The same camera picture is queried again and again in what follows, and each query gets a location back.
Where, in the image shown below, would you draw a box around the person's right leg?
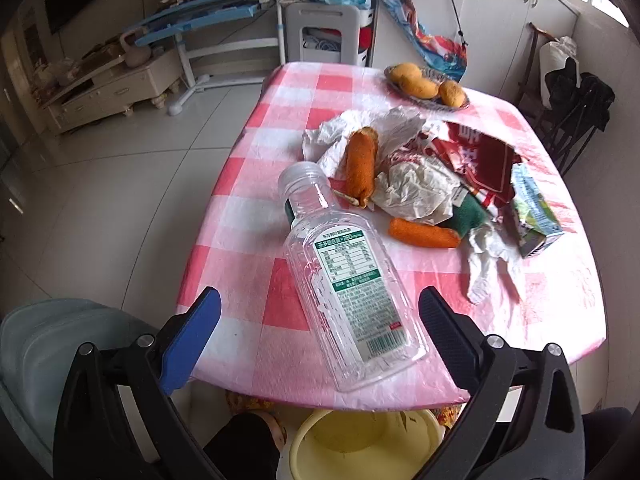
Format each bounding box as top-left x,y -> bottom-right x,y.
582,407 -> 633,480

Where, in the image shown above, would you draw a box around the black folding chair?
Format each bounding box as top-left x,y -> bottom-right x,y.
542,57 -> 616,176

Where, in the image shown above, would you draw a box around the pink checkered tablecloth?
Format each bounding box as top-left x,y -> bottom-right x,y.
176,61 -> 608,413

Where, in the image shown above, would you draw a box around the white television cabinet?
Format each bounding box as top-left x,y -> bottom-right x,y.
42,50 -> 183,135

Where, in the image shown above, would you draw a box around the colourful printed hanging bag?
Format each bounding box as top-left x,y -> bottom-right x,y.
371,0 -> 469,82

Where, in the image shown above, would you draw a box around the clear plastic bottle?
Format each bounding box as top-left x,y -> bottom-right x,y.
277,161 -> 429,393

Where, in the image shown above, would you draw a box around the red snack bag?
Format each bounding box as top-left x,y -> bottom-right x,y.
407,121 -> 528,221

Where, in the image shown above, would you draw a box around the orange plush carrot toy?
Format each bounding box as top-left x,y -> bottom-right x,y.
389,217 -> 461,249

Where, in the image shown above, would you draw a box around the crumpled white plastic bag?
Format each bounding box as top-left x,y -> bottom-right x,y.
301,106 -> 441,181

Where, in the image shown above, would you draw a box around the blue study desk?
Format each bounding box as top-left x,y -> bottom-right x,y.
134,0 -> 303,116

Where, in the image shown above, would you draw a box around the person's leg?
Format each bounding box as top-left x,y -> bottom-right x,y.
202,412 -> 281,480
582,407 -> 633,480

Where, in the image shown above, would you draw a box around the light blue milk carton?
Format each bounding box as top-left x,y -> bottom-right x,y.
510,162 -> 565,259

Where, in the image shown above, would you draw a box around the wooden chair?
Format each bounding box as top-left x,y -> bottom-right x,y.
517,22 -> 556,111

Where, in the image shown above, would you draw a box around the yellow mango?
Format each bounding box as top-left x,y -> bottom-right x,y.
438,80 -> 467,108
400,76 -> 441,100
389,63 -> 422,86

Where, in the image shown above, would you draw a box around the yellow plastic bucket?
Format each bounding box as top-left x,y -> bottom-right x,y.
276,408 -> 446,480

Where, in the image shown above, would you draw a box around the crumpled white tissue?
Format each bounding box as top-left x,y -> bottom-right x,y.
467,222 -> 523,306

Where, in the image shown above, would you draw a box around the grey plastic chair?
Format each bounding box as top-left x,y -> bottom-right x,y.
0,299 -> 171,480

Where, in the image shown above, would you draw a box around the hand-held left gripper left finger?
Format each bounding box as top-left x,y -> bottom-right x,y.
52,286 -> 223,480

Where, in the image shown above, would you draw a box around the white sack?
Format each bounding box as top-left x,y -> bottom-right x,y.
539,36 -> 578,108

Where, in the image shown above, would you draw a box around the clear plastic bag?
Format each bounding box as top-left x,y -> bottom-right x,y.
30,55 -> 91,91

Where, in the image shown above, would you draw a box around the crumpled white paper wrapper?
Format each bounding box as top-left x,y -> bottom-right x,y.
374,152 -> 471,224

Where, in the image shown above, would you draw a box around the person's left leg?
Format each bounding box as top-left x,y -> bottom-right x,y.
202,412 -> 281,480

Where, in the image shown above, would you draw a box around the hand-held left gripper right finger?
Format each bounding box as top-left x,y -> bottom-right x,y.
417,286 -> 586,480

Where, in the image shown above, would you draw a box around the orange plush roll toy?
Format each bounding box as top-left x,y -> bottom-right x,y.
345,127 -> 379,208

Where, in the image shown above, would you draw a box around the beige kettlebell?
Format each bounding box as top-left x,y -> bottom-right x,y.
120,30 -> 151,68

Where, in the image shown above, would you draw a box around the white rolling cart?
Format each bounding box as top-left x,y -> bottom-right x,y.
284,2 -> 376,68

